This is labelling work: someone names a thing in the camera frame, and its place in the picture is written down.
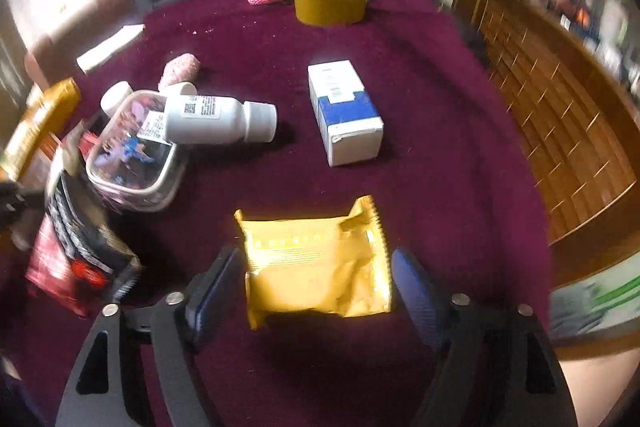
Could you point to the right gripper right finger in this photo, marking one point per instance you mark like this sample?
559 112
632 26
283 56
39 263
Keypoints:
495 367

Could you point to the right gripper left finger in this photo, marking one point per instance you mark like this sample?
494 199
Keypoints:
106 386

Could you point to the red foil packet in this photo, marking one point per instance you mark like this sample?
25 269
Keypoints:
52 266

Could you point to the black foil snack pouch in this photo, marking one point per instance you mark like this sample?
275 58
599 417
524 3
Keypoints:
101 267

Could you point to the yellow foil packet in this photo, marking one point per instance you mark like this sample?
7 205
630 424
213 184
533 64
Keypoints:
337 265

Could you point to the white blue medicine box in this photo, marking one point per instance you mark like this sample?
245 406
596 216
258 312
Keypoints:
350 126

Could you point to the large white plastic bottle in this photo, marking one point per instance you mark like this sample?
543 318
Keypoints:
218 120

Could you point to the white pill bottle red label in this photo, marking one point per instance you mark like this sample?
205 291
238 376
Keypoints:
114 96

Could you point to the small white bottle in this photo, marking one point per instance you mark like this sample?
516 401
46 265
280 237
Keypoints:
180 88

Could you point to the yellow taped cardboard tray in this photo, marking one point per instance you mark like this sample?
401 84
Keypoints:
50 114

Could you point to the pink fluffy pompom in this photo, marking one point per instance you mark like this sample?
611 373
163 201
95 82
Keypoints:
181 69

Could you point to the maroon armchair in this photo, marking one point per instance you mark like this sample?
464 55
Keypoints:
53 56

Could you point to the wooden shelf cabinet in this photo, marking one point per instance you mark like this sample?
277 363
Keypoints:
579 129

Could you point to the white paper booklet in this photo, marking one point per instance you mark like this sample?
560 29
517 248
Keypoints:
110 46

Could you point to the yellow tape roll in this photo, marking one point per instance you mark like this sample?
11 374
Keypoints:
326 13

